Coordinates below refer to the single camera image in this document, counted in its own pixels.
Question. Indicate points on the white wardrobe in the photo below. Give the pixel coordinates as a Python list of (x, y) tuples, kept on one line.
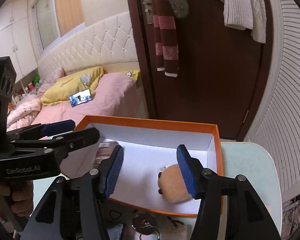
[(15, 41)]

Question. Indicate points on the smartphone on bed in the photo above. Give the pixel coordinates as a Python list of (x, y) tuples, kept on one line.
[(80, 97)]

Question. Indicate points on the maroon pink striped scarf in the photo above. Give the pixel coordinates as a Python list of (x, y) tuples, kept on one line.
[(165, 37)]

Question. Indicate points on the dark brown wooden door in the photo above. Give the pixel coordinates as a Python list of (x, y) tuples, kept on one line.
[(222, 71)]

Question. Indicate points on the metal keyring ornament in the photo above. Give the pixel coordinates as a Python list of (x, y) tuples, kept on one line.
[(146, 226)]

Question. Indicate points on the yellow pillow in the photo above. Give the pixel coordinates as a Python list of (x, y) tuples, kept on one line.
[(68, 85)]

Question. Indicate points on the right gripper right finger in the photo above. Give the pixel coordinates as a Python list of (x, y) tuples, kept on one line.
[(246, 218)]

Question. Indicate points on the white louvred closet door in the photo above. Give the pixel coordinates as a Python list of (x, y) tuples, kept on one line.
[(276, 126)]

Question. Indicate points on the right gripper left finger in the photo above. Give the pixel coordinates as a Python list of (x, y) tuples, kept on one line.
[(71, 208)]

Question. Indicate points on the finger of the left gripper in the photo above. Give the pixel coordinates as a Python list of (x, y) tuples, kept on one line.
[(62, 145), (58, 128)]

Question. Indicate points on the pink floral blanket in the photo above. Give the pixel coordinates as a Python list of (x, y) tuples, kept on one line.
[(24, 113)]

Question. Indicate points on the cream tufted headboard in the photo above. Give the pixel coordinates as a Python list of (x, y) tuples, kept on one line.
[(109, 43)]

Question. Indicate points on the orange cardboard box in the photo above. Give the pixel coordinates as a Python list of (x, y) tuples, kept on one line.
[(149, 146)]

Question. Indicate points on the beige plush toy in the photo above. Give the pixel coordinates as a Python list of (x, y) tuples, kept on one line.
[(171, 185)]

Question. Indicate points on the white knit sweater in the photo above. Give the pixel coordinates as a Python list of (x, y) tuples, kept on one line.
[(246, 14)]

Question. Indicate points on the window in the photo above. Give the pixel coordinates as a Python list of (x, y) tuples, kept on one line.
[(56, 20)]

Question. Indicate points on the person's left hand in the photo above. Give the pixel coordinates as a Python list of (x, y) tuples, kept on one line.
[(22, 198)]

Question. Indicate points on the black lace-trimmed cloth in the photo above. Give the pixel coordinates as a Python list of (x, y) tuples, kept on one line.
[(115, 231)]

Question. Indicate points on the pink duvet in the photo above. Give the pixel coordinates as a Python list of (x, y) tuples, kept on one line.
[(116, 95)]

